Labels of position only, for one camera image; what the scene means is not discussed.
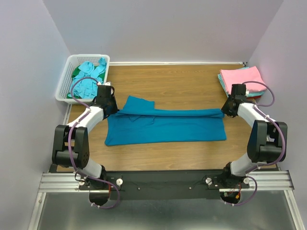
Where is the teal blue t-shirt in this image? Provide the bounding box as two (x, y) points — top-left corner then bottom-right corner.
(105, 96), (226, 146)

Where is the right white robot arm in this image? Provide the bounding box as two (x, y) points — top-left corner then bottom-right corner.
(215, 84), (288, 188)

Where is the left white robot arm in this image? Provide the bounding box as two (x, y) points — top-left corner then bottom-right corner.
(52, 83), (118, 189)

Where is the mint folded t-shirt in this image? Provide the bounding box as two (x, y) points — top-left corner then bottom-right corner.
(217, 67), (265, 98)

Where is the pink folded t-shirt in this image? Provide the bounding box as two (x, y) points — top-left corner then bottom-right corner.
(220, 66), (268, 94)

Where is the light blue crumpled t-shirt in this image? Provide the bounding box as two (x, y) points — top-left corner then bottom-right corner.
(67, 57), (107, 99)

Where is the green t-shirt in basket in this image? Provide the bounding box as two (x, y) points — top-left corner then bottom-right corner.
(66, 67), (97, 99)

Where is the white plastic laundry basket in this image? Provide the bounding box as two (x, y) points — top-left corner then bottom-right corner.
(55, 54), (110, 104)

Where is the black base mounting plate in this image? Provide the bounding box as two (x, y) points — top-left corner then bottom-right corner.
(79, 169), (249, 200)

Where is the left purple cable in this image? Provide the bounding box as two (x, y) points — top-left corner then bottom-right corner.
(68, 77), (121, 209)

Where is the purple cable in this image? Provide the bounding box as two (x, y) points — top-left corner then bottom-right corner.
(68, 77), (121, 209)
(223, 80), (287, 207)

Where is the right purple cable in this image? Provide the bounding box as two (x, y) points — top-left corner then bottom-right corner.
(223, 80), (287, 207)

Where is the aluminium extrusion rail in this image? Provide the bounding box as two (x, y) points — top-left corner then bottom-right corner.
(38, 171), (294, 193)

